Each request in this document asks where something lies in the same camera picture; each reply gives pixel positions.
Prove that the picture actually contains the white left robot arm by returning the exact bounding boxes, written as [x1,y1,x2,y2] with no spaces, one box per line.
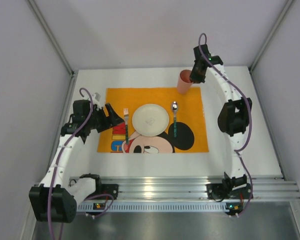
[28,92,124,223]

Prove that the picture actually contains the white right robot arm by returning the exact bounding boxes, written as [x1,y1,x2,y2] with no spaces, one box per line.
[189,44,252,191]

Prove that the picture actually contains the pink plastic cup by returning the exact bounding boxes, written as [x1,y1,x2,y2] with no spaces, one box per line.
[176,69,193,95]

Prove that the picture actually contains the slotted grey cable duct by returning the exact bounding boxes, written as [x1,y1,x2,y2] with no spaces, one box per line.
[39,202,293,213]

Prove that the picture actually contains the spoon with patterned handle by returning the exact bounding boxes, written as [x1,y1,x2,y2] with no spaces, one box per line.
[171,101,179,138]

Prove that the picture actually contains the cream round plate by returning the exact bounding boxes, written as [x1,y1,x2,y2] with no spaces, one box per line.
[132,104,170,137]

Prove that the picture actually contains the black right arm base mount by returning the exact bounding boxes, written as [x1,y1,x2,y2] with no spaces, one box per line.
[206,183,252,202]

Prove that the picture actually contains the right aluminium corner post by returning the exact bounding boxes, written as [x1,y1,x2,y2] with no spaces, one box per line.
[248,0,296,74]

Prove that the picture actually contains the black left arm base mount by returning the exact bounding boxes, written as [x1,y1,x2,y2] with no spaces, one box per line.
[85,183,119,200]

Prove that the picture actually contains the aluminium corner post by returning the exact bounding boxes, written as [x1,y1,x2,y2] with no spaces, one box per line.
[248,0,296,74]
[27,0,76,76]

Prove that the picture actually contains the orange cartoon mouse placemat cloth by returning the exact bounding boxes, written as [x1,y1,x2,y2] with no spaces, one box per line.
[97,87,209,154]

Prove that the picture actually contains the left aluminium corner post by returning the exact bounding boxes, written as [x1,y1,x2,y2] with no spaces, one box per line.
[27,0,76,76]

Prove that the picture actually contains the fork with patterned handle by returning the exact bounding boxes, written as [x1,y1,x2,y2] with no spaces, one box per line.
[123,108,129,145]

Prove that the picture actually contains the aluminium front frame rail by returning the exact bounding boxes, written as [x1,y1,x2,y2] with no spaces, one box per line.
[101,176,300,202]

